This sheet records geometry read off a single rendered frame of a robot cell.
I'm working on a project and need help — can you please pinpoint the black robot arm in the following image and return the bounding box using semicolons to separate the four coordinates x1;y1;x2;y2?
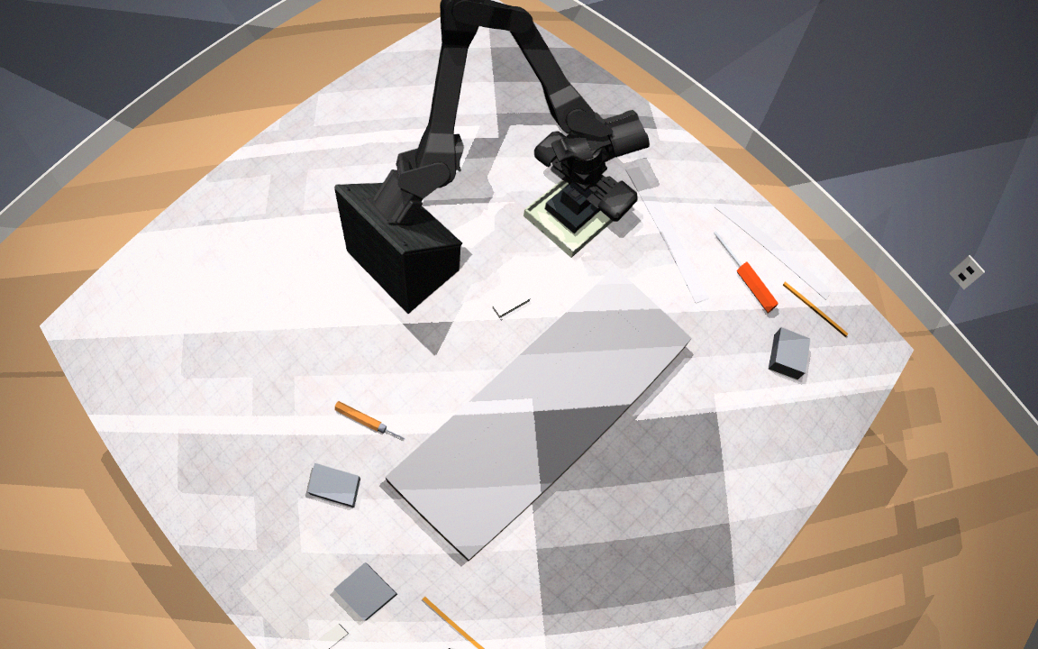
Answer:
366;0;650;225

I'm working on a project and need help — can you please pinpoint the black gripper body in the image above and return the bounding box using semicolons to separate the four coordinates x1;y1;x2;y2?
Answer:
532;131;638;222

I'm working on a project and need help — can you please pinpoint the long thin orange-brown bar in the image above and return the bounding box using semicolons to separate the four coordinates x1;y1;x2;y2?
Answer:
782;282;848;337
424;597;485;649

